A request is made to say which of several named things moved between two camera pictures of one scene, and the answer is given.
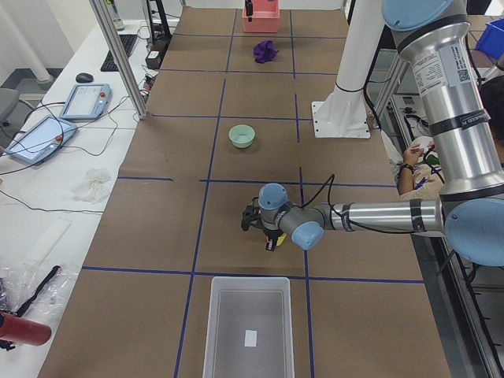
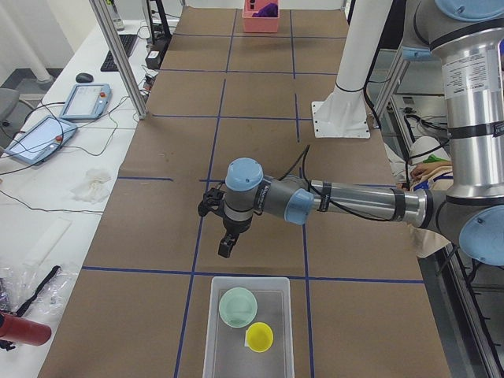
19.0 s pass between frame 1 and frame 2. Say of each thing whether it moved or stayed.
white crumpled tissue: stayed
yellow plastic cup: moved
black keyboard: stayed
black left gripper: moved
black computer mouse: stayed
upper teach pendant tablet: stayed
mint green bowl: moved
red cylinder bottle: stayed
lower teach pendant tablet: stayed
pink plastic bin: stayed
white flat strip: stayed
